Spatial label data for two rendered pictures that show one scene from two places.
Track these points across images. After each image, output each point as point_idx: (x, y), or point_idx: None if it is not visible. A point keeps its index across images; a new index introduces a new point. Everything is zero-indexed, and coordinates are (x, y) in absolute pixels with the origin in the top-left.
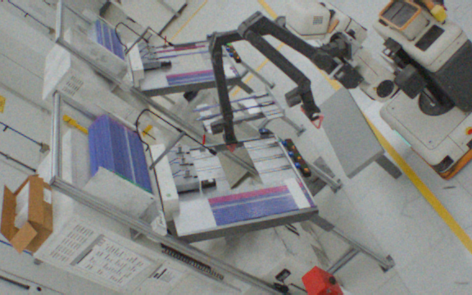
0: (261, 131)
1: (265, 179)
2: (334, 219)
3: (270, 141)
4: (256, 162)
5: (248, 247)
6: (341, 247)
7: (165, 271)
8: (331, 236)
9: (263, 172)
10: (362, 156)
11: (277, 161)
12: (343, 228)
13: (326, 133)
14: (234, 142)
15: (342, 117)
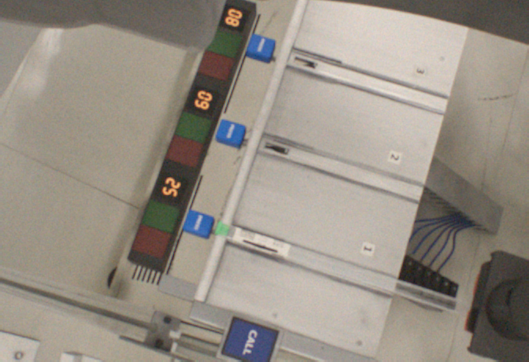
0: (265, 337)
1: (447, 49)
2: (59, 184)
3: (268, 245)
4: (413, 174)
5: (465, 126)
6: (124, 96)
7: None
8: (109, 156)
9: (425, 93)
10: None
11: (320, 123)
12: (71, 127)
13: (16, 65)
14: (513, 255)
15: None
